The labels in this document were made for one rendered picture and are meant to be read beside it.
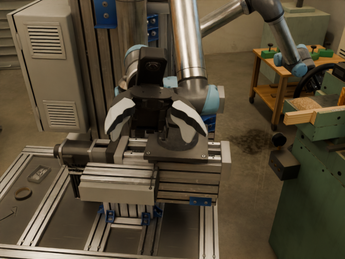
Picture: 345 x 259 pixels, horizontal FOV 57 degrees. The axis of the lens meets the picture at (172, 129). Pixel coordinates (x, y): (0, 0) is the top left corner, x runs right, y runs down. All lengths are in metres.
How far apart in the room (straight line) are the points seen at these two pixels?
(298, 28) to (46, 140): 2.58
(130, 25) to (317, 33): 2.92
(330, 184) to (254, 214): 0.81
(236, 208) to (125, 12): 1.47
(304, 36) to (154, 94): 3.14
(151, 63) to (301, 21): 3.07
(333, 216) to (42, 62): 1.21
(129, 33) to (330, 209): 0.97
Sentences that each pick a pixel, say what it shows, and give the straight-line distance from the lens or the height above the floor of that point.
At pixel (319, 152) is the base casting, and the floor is 0.74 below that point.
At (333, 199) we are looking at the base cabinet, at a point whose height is 0.62.
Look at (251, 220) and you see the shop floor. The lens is 2.03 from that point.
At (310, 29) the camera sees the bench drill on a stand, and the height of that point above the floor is 0.57.
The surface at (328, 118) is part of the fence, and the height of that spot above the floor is 0.93.
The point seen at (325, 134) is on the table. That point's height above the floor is 0.86.
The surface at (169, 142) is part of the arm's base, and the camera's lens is 1.11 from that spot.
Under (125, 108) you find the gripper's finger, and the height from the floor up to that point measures 1.25.
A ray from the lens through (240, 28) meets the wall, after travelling 4.37.
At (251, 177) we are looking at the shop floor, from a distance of 2.31.
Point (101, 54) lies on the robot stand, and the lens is 1.21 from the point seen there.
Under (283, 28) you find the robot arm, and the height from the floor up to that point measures 1.07.
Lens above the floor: 1.50
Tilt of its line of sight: 33 degrees down
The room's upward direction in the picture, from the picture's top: straight up
